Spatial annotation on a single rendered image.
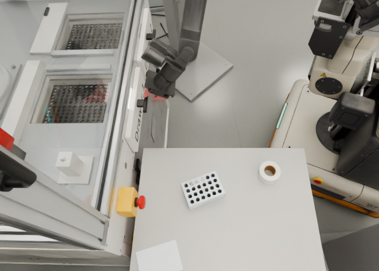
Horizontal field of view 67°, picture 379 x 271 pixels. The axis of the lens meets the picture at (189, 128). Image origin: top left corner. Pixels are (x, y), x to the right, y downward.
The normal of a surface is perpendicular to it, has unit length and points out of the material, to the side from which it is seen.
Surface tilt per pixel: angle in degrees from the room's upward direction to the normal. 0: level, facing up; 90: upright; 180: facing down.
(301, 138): 0
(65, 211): 90
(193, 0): 61
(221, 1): 1
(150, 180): 0
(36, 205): 90
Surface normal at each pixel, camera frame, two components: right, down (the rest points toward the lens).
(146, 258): -0.06, -0.48
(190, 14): -0.07, 0.46
